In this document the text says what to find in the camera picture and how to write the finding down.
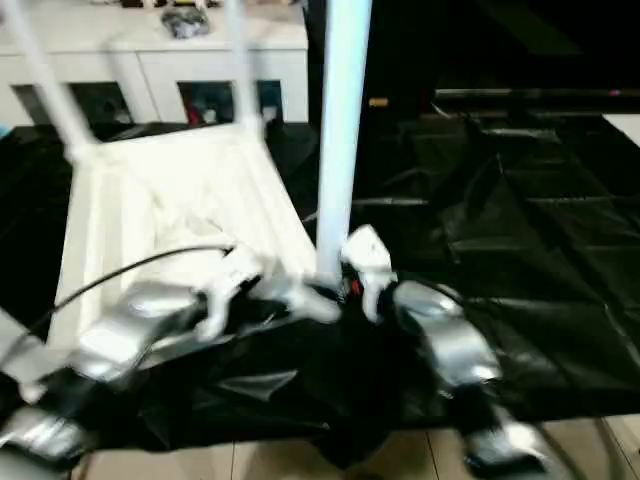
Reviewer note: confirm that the white cabinet with glass doors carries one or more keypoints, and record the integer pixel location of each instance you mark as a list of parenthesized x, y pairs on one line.
[(130, 40)]

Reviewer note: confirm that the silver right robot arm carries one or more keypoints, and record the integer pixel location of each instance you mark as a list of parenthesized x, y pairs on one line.
[(450, 345)]

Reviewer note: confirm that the white flat board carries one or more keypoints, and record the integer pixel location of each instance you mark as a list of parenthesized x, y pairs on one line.
[(625, 128)]

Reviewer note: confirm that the black bench with silver rail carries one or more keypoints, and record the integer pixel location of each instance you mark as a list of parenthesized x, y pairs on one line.
[(540, 95)]

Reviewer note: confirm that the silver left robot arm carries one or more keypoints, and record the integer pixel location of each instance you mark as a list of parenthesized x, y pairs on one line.
[(130, 325)]

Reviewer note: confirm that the black plastic mat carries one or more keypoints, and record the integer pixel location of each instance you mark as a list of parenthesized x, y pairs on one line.
[(520, 230)]

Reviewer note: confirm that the white plastic table top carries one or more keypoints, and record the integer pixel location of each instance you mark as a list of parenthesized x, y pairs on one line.
[(170, 190)]

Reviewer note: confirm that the dark crumpled bundle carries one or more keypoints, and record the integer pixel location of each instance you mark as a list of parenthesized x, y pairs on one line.
[(185, 22)]

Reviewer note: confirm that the small yellow label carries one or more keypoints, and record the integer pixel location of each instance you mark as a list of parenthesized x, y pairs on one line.
[(378, 102)]

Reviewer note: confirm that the white plastic table leg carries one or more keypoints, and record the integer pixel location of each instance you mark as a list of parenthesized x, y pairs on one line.
[(342, 130), (50, 90), (18, 350), (243, 70)]

